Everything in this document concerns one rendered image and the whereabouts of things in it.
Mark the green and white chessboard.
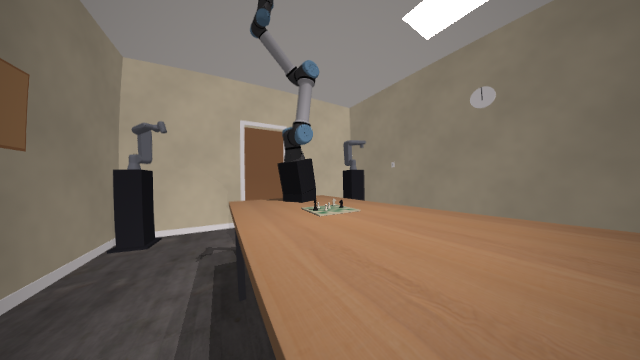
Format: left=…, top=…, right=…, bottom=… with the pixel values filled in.
left=301, top=204, right=360, bottom=216

